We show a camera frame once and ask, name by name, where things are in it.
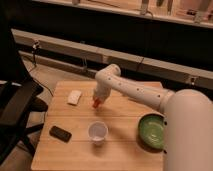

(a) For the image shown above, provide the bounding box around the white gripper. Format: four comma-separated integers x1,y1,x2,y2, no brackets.
93,85,111,102

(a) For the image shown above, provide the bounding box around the orange pepper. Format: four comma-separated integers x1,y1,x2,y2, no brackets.
92,99,101,108

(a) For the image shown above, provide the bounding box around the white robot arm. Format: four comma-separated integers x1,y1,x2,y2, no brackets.
93,64,213,171

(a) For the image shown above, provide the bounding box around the white sponge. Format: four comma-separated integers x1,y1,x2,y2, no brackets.
67,90,82,105

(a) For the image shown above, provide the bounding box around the white plastic cup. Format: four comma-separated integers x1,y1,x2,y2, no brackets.
88,121,108,146

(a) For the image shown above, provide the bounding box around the green bowl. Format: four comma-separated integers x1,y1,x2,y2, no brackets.
138,113,164,150

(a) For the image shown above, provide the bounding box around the black rectangular block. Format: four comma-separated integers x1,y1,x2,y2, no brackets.
49,126,72,142

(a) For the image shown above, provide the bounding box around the black office chair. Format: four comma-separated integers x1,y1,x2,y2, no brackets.
0,11,48,165

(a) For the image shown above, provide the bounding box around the black cable on floor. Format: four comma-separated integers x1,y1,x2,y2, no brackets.
20,41,55,98

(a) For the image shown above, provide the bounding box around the black hanging cable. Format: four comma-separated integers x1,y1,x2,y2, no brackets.
134,9,155,72

